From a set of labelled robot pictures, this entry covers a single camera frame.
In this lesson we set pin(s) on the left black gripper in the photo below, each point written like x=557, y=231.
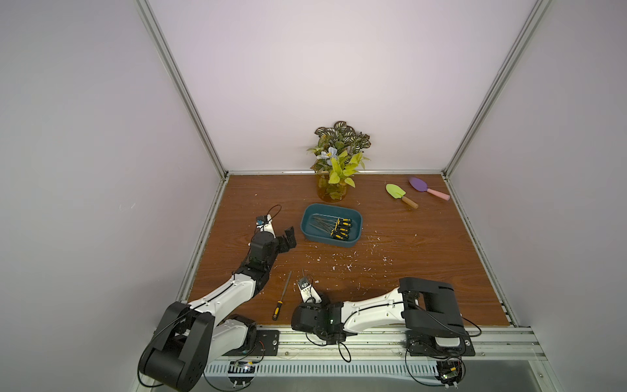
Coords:
x=284, y=247

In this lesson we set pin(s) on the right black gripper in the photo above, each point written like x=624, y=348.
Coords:
x=304, y=318

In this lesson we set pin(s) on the long file yellow handle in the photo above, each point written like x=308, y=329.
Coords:
x=281, y=301

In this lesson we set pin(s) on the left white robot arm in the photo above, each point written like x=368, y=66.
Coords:
x=191, y=335

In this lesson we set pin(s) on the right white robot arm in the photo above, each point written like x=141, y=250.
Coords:
x=427, y=309

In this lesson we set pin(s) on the teal plastic storage box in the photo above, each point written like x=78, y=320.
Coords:
x=327, y=210

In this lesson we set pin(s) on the amber glass vase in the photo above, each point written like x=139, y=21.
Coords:
x=330, y=193

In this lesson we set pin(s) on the left circuit board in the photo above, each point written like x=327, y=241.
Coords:
x=241, y=373

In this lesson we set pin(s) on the circuit board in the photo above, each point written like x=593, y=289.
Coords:
x=241, y=373
x=450, y=372

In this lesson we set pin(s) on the artificial plant bouquet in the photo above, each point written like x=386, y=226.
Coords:
x=339, y=151

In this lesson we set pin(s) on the right circuit board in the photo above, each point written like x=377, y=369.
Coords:
x=450, y=372

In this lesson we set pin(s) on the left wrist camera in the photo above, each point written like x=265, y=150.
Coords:
x=264, y=224

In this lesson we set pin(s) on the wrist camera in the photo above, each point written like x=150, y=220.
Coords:
x=307, y=292
x=264, y=224

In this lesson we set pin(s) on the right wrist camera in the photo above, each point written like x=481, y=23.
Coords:
x=307, y=292

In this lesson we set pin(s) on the aluminium rail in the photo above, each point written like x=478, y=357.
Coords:
x=390, y=343

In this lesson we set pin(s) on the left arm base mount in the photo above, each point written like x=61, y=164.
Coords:
x=264, y=342

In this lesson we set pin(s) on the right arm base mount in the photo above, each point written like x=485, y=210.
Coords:
x=420, y=344

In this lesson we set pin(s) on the green trowel wooden handle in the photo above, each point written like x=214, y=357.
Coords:
x=398, y=193

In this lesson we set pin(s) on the purple trowel pink handle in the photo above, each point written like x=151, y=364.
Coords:
x=421, y=186

